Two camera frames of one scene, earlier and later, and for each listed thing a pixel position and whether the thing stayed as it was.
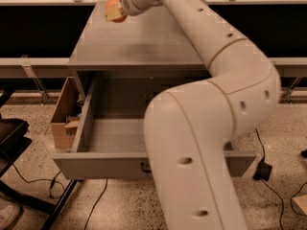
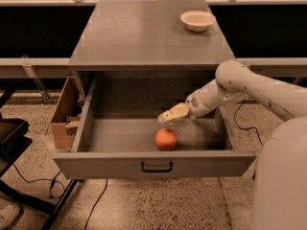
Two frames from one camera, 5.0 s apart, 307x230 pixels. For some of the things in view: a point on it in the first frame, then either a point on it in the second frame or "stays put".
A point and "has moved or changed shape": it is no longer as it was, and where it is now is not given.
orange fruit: (116, 0) has moved or changed shape
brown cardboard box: (67, 116) stays put
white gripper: (127, 4) -> (193, 105)
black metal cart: (13, 140) stays put
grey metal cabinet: (155, 39) stays put
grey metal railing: (290, 69) stays put
